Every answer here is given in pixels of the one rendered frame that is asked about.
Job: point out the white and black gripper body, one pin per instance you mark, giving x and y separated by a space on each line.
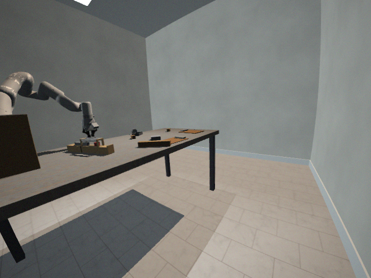
85 124

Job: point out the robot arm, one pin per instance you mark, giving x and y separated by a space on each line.
22 83

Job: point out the brown wooden bar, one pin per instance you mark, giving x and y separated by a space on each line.
159 143

